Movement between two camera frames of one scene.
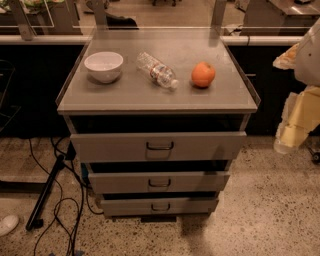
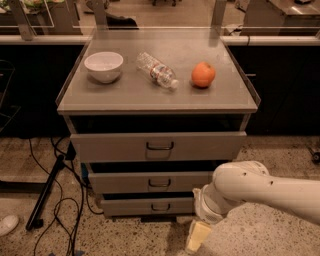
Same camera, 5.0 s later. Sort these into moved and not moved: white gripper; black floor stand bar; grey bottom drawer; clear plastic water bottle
Moved: white gripper
Not moved: black floor stand bar; grey bottom drawer; clear plastic water bottle
